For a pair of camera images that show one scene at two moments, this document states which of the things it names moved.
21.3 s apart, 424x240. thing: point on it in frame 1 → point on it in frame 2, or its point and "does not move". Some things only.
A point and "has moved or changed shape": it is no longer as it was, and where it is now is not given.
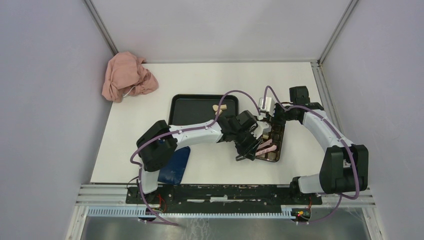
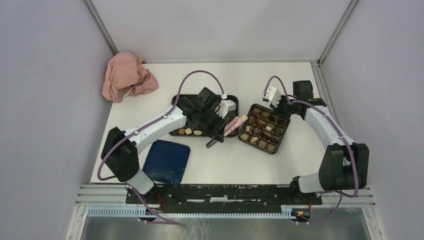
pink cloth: x=125 y=73 does not move
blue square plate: x=173 y=172 does not move
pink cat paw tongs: x=268 y=148 has moved or changed shape
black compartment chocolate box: x=269 y=148 has moved or changed shape
